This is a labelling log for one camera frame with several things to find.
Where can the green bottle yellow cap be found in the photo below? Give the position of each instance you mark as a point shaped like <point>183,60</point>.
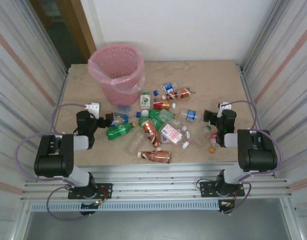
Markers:
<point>119,130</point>

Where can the clear bottle blue cap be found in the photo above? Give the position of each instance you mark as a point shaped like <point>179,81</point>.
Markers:
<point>123,110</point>

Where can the small bottle orange cap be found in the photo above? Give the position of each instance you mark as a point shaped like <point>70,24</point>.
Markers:
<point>213,137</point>

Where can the green white drink carton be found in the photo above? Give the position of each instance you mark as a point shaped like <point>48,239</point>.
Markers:
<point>145,100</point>

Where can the pink grape juice bottle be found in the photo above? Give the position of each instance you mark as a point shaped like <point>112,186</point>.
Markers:
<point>169,133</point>

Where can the clear greenish bottle white cap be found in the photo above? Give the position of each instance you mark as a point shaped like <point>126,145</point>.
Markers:
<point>166,115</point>

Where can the green plastic bottle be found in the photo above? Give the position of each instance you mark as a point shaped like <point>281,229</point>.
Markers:
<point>157,123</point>

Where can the red gold label bottle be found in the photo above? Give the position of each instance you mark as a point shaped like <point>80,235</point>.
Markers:
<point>159,105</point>

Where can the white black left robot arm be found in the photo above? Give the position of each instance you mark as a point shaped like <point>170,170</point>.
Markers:
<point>51,160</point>

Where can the pink plastic mesh bin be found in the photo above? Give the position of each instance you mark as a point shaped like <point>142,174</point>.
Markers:
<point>118,95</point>

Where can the clear plastic bin liner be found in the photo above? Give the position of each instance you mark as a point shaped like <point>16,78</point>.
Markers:
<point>139,82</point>

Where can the brown wooden door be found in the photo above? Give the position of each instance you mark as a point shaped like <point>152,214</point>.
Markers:
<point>82,25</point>

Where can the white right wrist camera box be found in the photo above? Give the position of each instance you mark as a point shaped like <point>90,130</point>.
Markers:
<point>224,106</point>

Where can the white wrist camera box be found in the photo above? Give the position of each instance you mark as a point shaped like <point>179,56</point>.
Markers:
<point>94,108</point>
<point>224,106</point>

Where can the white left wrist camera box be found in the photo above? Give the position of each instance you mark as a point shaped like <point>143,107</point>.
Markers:
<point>94,108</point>

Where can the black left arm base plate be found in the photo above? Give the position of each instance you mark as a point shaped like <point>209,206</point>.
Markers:
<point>104,187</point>

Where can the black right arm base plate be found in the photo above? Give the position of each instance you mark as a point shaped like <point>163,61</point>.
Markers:
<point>206,186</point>

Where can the aluminium rail frame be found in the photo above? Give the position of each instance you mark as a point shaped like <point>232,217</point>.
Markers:
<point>156,180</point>

